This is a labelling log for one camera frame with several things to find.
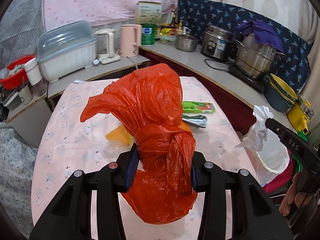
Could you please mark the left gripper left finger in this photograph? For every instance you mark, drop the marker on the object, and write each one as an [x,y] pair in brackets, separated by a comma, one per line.
[68,215]

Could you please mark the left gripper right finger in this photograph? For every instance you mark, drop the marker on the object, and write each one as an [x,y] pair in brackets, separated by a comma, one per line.
[254,215]

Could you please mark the orange printed plastic bag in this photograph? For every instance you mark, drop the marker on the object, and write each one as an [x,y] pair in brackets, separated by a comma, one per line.
[185,127]

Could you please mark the green toothpaste box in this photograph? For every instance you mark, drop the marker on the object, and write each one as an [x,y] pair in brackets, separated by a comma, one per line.
[197,107]

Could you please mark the red plastic bag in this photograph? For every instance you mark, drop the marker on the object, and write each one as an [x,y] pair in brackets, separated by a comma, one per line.
[148,103]

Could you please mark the white tissue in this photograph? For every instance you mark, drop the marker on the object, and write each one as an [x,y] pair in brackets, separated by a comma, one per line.
[257,133]

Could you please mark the white trash bin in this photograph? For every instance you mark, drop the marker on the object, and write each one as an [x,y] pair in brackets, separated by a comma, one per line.
[271,161]

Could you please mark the person's right hand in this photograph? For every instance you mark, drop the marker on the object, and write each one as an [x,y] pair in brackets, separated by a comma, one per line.
[293,197]

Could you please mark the yellow electric pot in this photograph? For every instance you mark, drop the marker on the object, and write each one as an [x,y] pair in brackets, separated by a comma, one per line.
[300,115]

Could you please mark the stacked blue yellow basins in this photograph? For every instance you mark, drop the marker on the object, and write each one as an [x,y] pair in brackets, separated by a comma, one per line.
[279,94]

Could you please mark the red velvet curtain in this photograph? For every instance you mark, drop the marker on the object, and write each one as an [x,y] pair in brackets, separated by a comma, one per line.
[235,98]

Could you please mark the black induction cooktop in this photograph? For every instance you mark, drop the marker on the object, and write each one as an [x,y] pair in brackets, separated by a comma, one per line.
[257,85]

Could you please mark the large steel stockpot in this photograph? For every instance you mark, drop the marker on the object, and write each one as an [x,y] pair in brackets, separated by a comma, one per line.
[253,59]

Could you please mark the purple towel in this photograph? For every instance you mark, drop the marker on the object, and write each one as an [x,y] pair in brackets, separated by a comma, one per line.
[263,33]

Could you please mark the steel rice cooker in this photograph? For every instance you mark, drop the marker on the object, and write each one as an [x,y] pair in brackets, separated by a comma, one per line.
[217,43]

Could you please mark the red plastic basin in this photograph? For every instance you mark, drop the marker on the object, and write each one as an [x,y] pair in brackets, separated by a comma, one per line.
[16,80]

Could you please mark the white lidded cup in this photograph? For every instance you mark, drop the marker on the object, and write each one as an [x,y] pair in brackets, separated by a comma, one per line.
[33,72]

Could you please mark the small steel bowl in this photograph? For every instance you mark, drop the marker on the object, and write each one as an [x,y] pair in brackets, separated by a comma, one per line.
[186,43]

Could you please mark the white dish rack box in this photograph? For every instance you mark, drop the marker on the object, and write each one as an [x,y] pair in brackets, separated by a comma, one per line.
[66,49]

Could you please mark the navy floral backsplash cloth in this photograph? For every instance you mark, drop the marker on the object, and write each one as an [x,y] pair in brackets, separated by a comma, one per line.
[293,68]

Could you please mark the white glass kettle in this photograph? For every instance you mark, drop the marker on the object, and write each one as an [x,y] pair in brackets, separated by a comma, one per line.
[105,46]

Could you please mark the dark sauce bottle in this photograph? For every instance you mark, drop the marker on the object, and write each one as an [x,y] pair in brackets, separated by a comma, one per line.
[173,21]

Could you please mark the yellow label jar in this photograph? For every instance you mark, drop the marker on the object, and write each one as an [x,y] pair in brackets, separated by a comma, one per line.
[167,29]

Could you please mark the pink electric kettle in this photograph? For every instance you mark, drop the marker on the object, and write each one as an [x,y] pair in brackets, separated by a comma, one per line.
[130,39]

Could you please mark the green tin can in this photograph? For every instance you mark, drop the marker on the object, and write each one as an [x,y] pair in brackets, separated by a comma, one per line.
[148,33]

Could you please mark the white cardboard box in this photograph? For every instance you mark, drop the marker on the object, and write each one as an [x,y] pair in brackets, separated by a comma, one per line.
[148,12]

